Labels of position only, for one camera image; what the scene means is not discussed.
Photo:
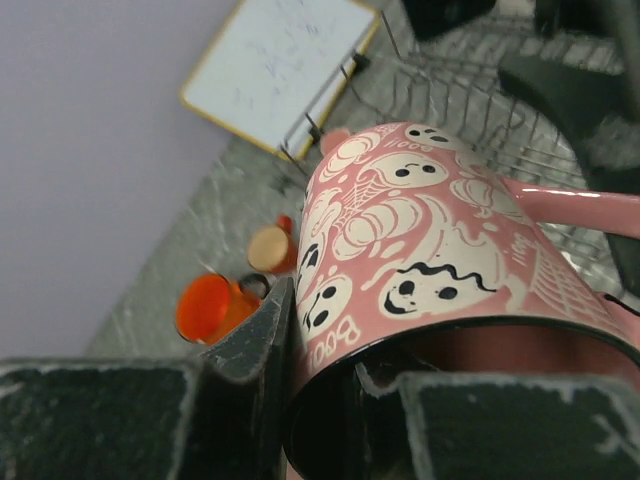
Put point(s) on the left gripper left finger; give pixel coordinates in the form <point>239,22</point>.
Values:
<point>215,415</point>

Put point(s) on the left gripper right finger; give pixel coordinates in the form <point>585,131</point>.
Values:
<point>428,425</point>

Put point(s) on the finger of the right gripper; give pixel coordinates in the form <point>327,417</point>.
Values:
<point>591,109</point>

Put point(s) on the large orange mug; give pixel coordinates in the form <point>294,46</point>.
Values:
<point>213,305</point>

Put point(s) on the small orange cup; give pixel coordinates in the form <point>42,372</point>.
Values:
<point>272,249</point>

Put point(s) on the dusty pink mug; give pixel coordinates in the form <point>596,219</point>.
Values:
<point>415,255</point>

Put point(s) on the salmon pink mug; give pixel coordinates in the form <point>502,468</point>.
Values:
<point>332,139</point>

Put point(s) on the grey wire dish rack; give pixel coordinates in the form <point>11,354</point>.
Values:
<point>451,82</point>

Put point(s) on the white whiteboard with wooden frame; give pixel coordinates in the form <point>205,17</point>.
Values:
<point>273,72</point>

